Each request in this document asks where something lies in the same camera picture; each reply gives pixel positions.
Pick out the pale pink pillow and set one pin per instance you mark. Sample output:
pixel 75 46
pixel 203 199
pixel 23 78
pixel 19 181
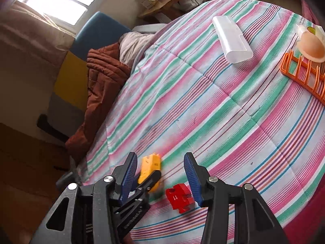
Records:
pixel 134 48

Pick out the grey yellow blue headboard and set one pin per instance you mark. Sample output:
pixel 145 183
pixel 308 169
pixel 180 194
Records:
pixel 96 30

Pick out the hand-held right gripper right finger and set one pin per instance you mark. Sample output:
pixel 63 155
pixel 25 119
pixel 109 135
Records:
pixel 191 175

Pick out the yellow green plastic piece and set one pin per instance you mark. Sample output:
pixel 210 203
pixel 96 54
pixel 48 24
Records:
pixel 316 30

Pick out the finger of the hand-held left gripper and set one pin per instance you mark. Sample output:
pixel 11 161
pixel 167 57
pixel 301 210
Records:
pixel 149 183

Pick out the yellow plastic block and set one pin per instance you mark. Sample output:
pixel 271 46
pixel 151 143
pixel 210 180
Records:
pixel 151 164

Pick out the white translucent case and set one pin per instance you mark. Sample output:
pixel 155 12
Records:
pixel 232 39

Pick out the wooden bedside shelf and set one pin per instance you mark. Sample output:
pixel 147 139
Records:
pixel 167 5

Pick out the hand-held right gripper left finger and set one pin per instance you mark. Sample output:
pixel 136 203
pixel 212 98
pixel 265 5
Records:
pixel 128 175

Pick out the beige curtain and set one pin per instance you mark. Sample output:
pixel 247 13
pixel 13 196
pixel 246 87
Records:
pixel 25 43

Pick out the wooden wardrobe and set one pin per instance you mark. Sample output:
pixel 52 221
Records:
pixel 25 170

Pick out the red plastic block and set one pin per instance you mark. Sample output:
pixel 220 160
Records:
pixel 179 195

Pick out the brown quilted duvet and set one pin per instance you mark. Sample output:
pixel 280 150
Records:
pixel 104 86

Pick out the peach round disc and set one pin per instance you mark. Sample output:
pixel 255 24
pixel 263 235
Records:
pixel 311 47

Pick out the orange plastic rack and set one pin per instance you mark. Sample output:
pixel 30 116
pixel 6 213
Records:
pixel 304 73

